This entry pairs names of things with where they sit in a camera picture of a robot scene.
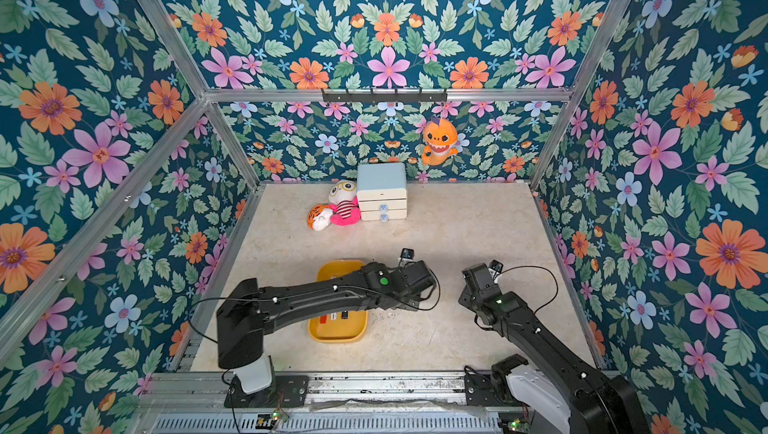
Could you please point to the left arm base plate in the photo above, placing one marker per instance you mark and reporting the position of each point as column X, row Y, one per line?
column 285, row 391

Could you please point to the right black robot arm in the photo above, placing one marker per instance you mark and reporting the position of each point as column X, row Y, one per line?
column 546, row 375

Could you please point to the orange shark plush toy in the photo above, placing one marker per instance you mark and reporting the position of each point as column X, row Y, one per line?
column 441, row 140

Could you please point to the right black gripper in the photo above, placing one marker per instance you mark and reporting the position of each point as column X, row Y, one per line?
column 474, row 281

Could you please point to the orange tiger plush toy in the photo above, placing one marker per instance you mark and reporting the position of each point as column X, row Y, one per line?
column 319, row 217

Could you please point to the pink owl plush toy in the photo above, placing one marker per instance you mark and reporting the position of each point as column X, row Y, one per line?
column 344, row 203

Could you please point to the black wall hook rail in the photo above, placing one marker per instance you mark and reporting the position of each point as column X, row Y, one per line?
column 373, row 96

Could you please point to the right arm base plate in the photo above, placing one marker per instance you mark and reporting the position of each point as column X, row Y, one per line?
column 480, row 390

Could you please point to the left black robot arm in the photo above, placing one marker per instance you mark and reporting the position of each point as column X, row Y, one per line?
column 252, row 312

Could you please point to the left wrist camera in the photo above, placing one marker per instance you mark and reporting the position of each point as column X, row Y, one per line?
column 407, row 255

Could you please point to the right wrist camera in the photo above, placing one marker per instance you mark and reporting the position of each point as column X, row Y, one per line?
column 496, row 269

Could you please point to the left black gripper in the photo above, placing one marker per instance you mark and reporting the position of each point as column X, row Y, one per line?
column 415, row 305

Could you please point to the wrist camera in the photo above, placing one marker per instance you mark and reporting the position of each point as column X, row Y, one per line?
column 496, row 269
column 407, row 255

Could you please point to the light blue drawer box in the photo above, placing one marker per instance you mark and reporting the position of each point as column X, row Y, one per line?
column 382, row 191

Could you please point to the yellow plastic storage tray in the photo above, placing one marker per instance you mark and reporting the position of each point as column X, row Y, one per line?
column 339, row 331

